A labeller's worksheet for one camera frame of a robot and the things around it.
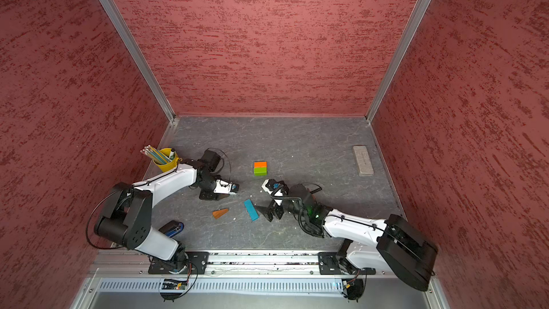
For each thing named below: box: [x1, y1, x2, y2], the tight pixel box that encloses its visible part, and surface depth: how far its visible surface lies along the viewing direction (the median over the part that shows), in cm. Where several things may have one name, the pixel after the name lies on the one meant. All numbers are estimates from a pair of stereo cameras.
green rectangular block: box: [253, 167, 269, 177], surface depth 99 cm
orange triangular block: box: [212, 208, 229, 220], surface depth 87 cm
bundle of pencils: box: [140, 144, 172, 165], surface depth 89 cm
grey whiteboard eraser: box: [352, 145, 374, 177], surface depth 102 cm
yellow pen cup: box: [152, 148, 179, 172], surface depth 92 cm
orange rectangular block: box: [253, 161, 268, 169], surface depth 100 cm
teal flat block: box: [243, 198, 259, 222], surface depth 87 cm
